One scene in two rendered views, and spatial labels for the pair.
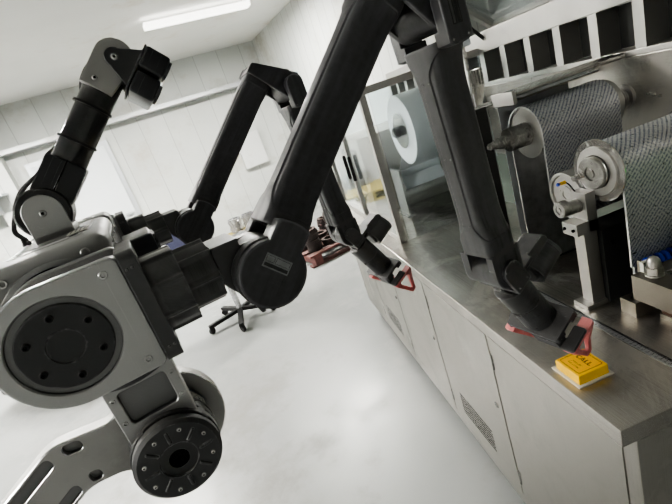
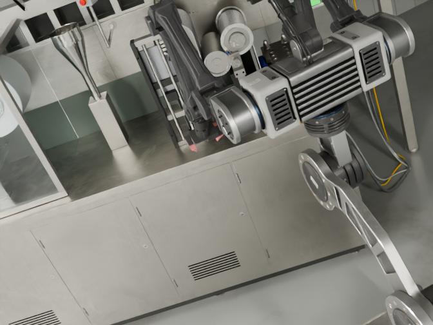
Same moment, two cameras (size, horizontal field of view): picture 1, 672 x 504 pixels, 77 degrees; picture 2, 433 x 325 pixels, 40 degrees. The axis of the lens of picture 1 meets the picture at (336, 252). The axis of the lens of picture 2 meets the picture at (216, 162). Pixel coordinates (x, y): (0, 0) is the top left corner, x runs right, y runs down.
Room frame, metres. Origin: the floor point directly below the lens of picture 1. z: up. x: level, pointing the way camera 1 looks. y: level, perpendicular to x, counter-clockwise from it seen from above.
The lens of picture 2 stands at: (0.64, 1.91, 2.22)
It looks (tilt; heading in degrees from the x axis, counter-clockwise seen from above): 31 degrees down; 283
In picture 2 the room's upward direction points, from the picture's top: 22 degrees counter-clockwise
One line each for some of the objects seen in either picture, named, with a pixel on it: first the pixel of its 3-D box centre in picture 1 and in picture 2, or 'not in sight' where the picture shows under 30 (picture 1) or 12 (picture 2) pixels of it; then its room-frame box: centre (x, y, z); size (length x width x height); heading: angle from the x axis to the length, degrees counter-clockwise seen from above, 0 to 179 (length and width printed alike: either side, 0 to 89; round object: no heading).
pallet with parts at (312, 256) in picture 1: (334, 227); not in sight; (5.07, -0.08, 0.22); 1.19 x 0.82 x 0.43; 113
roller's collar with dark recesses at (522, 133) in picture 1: (516, 137); not in sight; (1.16, -0.58, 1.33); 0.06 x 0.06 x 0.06; 6
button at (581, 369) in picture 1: (581, 366); not in sight; (0.73, -0.41, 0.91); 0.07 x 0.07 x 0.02; 6
